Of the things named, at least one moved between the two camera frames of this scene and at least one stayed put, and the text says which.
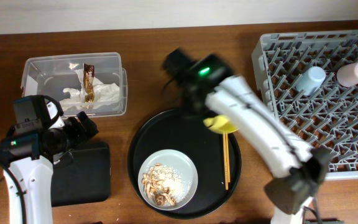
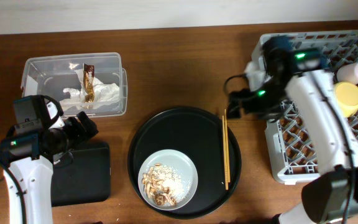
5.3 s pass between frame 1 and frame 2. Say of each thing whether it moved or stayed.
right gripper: moved
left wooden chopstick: stayed
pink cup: stayed
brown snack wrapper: stayed
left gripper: stayed
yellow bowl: moved
